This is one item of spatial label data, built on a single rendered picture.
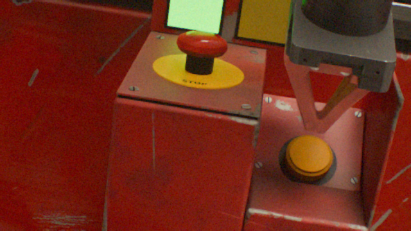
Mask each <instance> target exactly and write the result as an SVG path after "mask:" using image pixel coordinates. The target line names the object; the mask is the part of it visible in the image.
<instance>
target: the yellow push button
mask: <svg viewBox="0 0 411 231"><path fill-rule="evenodd" d="M284 160H285V164H286V166H287V168H288V170H289V172H291V174H292V175H293V176H295V177H297V178H299V179H301V180H305V181H314V180H318V179H321V178H322V177H324V176H325V175H326V174H327V173H328V171H329V169H330V167H331V163H332V161H333V154H332V151H331V148H330V147H329V146H328V144H327V143H326V142H325V141H323V140H322V139H320V138H318V137H316V136H312V135H302V136H299V137H297V138H295V139H294V140H292V141H291V142H290V143H289V145H288V147H287V150H286V154H285V159H284Z"/></svg>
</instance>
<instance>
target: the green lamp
mask: <svg viewBox="0 0 411 231"><path fill-rule="evenodd" d="M222 5H223V0H170V10H169V16H168V26H173V27H178V28H186V29H190V30H198V31H207V32H211V33H218V32H219V27H220V19H221V14H222Z"/></svg>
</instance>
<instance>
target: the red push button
mask: <svg viewBox="0 0 411 231"><path fill-rule="evenodd" d="M177 46H178V48H179V50H180V51H181V52H183V53H185V54H186V63H185V68H184V69H185V70H186V71H187V72H189V73H191V74H196V75H209V74H212V73H213V67H214V58H218V57H221V56H223V55H224V54H225V53H226V51H227V50H228V47H227V42H226V41H225V40H224V39H223V38H221V37H220V36H218V35H216V34H214V33H210V32H207V31H189V32H186V33H183V34H181V35H179V37H178V39H177Z"/></svg>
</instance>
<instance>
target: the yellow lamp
mask: <svg viewBox="0 0 411 231"><path fill-rule="evenodd" d="M291 1H292V0H243V4H242V9H241V17H240V25H239V30H238V37H243V38H248V39H255V40H263V41H267V42H275V43H280V44H286V31H287V27H288V20H289V13H290V5H291Z"/></svg>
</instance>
